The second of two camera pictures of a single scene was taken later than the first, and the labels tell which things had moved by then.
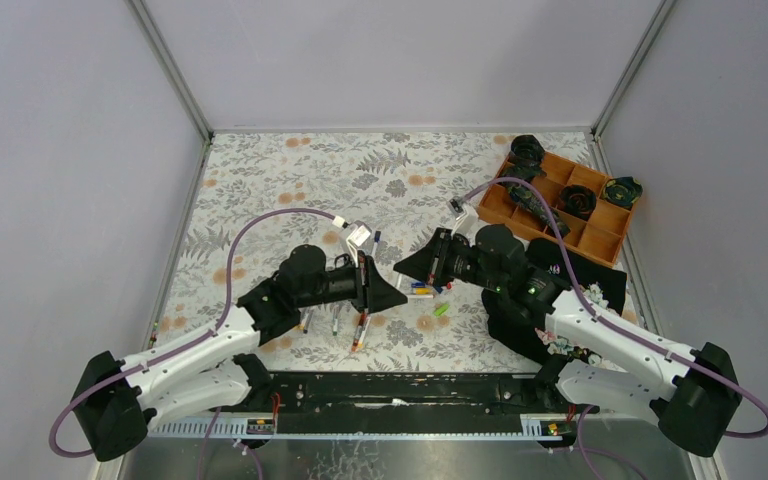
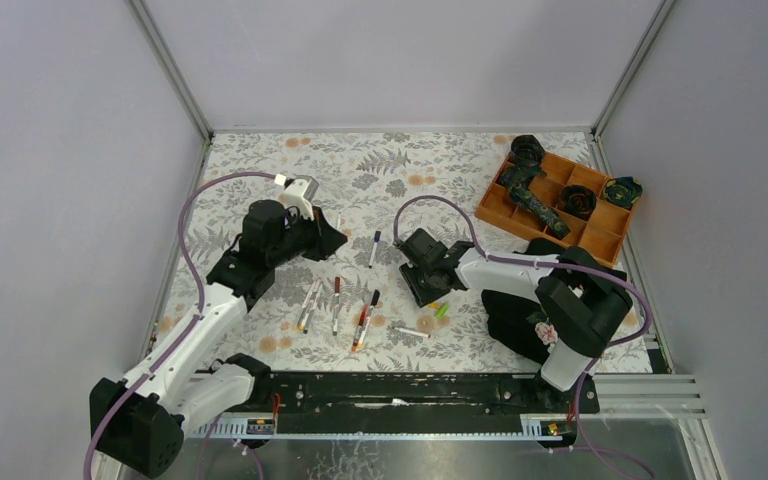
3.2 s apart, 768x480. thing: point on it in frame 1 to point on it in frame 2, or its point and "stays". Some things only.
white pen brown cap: (335, 320) stays
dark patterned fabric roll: (528, 197) stays
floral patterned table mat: (293, 244) stays
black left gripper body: (361, 283) to (314, 232)
